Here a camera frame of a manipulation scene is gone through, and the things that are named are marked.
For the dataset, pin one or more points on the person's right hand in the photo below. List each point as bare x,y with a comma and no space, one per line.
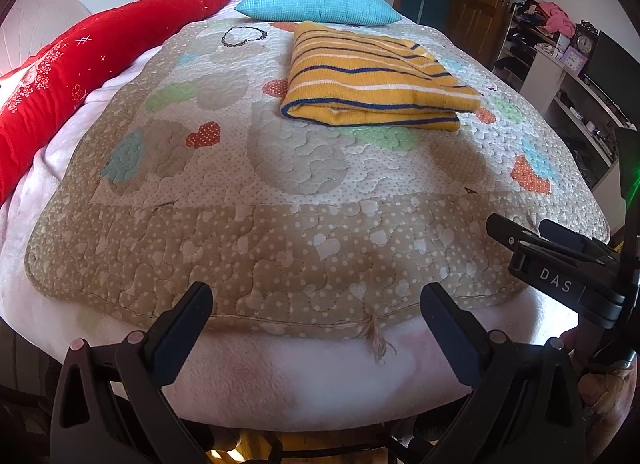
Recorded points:
605,389

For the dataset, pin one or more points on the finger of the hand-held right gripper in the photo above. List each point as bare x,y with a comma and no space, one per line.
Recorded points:
570,239
507,231

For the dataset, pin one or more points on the purple alarm clock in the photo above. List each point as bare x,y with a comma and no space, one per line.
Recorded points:
573,62

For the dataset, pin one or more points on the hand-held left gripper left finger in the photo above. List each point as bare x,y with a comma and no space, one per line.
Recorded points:
180,334

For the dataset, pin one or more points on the heart print quilt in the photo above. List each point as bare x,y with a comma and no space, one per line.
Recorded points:
250,194

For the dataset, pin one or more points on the blue pillow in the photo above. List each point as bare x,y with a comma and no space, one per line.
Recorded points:
320,2

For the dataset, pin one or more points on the white shelf unit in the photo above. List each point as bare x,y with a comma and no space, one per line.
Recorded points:
545,79

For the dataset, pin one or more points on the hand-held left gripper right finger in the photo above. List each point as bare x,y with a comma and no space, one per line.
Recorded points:
445,329

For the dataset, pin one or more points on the dark ornate clock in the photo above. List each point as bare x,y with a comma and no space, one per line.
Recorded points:
585,42

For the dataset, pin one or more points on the red long pillow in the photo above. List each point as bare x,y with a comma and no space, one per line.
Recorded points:
100,49

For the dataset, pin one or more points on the cluttered storage rack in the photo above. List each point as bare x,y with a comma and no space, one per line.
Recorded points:
520,49

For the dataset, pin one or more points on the yellow striped sweater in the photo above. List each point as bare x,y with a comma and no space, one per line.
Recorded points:
360,79

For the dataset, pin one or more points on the black monitor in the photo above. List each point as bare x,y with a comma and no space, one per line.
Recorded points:
612,74

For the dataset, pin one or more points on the pink cloth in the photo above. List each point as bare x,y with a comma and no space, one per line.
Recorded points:
557,19

